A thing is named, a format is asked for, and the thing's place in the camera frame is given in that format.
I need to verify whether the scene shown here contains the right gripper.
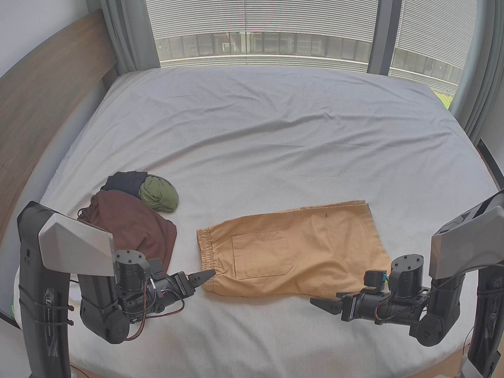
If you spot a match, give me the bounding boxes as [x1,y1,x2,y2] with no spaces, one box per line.
[340,291,380,323]

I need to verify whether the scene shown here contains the grey-green curtain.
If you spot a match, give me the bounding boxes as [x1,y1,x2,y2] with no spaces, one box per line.
[83,0,160,76]
[449,0,504,145]

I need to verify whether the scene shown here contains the brown shorts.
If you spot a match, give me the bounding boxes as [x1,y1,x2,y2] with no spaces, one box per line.
[77,190,178,271]

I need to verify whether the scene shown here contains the green garment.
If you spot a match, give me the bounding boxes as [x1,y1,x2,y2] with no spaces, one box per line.
[140,176,180,213]

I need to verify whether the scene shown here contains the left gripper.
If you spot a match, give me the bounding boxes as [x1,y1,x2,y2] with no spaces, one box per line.
[151,272,196,313]

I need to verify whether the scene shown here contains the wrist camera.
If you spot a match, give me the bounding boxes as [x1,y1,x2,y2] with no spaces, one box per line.
[363,269,390,293]
[146,258,165,280]

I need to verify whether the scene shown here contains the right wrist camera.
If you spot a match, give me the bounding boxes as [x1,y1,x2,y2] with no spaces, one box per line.
[363,269,390,293]

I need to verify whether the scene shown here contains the tan shorts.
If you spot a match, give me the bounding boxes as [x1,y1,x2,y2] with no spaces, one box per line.
[196,199,392,299]

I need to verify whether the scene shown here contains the bed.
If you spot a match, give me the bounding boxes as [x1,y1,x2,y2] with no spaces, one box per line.
[0,9,504,378]

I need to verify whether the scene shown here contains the window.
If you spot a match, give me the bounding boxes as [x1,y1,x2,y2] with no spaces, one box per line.
[142,0,483,111]

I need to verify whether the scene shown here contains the black garment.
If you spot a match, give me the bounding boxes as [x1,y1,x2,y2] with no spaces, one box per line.
[100,172,149,202]

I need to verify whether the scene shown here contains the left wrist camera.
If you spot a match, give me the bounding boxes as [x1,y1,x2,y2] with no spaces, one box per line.
[146,258,165,280]

